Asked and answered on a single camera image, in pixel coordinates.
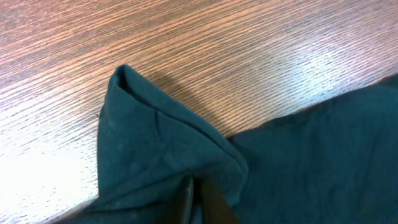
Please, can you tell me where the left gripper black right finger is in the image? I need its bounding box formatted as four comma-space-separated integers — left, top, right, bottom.
200, 178, 241, 224

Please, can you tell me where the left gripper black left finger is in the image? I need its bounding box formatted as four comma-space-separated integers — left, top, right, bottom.
156, 176, 194, 224

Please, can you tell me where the dark green t-shirt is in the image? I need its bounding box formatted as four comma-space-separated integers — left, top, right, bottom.
65, 65, 397, 223

